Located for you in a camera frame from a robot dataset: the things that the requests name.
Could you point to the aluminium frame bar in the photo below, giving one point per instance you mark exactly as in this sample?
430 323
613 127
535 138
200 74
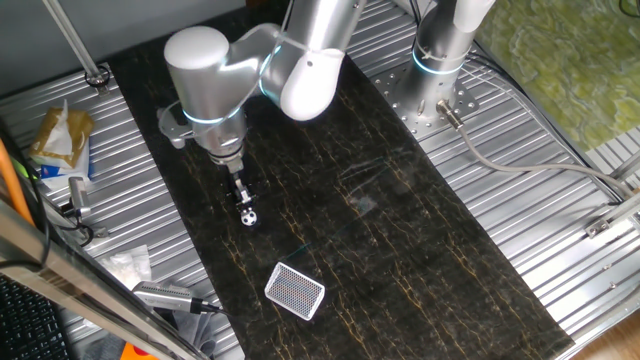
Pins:
615 215
627 167

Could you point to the orange pole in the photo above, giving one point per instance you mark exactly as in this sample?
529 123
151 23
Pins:
12 185

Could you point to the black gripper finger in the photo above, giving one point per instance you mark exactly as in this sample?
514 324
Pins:
251 202
241 206

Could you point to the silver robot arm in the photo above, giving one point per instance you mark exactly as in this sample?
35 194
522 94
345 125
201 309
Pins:
210 80

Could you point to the camera stand bracket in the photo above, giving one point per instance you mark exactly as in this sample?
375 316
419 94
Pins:
100 232

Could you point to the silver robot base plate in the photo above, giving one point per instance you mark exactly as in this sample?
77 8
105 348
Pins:
395 90

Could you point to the black keyboard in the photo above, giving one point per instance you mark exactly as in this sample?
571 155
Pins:
30 325

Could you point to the metal frame beam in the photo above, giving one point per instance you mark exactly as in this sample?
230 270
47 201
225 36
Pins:
75 290

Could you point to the green marble pattern sheet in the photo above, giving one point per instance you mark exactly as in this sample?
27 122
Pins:
560 60

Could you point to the orange emergency stop button box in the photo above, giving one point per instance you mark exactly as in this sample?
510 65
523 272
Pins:
132 354

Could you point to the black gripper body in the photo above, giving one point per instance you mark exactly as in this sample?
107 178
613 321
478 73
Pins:
239 187

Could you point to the crumpled white tissue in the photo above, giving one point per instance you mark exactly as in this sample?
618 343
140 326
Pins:
127 265

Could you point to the small black white soccer ball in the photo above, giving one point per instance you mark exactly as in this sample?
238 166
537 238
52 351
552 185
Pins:
248 217

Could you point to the grey camera on stand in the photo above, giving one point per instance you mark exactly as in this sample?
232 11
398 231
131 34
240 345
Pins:
79 195

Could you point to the black marble pattern mat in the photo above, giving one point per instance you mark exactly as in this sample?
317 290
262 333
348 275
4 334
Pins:
350 225

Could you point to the aluminium frame pole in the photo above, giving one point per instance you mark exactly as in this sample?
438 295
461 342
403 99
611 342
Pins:
70 35

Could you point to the white mesh goal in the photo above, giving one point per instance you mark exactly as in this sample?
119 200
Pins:
295 291

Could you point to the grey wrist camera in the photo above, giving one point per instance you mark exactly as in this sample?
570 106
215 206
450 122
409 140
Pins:
172 130

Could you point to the blue white tissue packet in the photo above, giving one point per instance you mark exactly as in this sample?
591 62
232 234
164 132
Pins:
60 176

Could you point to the silver camera with black plug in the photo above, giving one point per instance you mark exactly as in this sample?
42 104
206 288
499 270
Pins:
160 296

